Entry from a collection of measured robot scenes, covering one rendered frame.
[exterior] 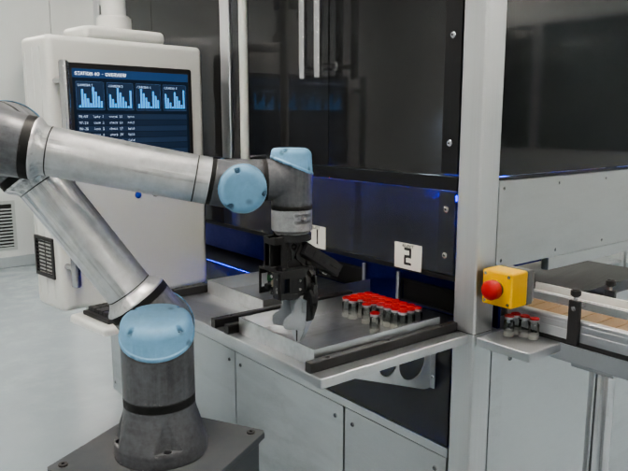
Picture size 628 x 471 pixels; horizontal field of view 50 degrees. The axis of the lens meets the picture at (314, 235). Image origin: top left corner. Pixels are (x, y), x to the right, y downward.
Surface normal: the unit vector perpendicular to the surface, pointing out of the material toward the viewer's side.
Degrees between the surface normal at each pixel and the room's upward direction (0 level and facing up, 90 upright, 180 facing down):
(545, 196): 90
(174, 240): 90
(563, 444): 90
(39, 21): 90
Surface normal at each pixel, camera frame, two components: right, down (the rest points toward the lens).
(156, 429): 0.11, -0.14
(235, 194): 0.18, 0.17
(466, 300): -0.79, 0.11
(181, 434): 0.64, -0.18
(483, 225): 0.62, 0.14
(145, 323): 0.03, -0.96
